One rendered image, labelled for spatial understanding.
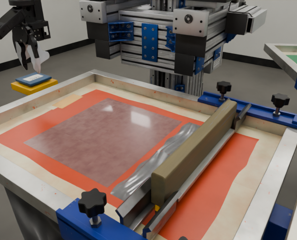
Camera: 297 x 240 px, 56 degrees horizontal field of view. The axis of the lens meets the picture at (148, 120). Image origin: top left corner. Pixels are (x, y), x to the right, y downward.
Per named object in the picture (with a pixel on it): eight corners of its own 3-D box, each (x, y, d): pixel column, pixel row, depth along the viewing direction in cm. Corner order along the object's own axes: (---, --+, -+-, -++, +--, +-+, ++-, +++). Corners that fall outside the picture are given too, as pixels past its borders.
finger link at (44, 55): (56, 69, 89) (46, 39, 86) (41, 74, 85) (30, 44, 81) (50, 69, 91) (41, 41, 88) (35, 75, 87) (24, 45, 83)
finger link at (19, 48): (39, 66, 94) (38, 40, 88) (23, 71, 90) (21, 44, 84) (33, 62, 95) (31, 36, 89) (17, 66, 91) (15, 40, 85)
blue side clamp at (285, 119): (195, 115, 90) (197, 95, 87) (202, 109, 94) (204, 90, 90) (295, 145, 76) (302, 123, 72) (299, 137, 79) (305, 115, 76)
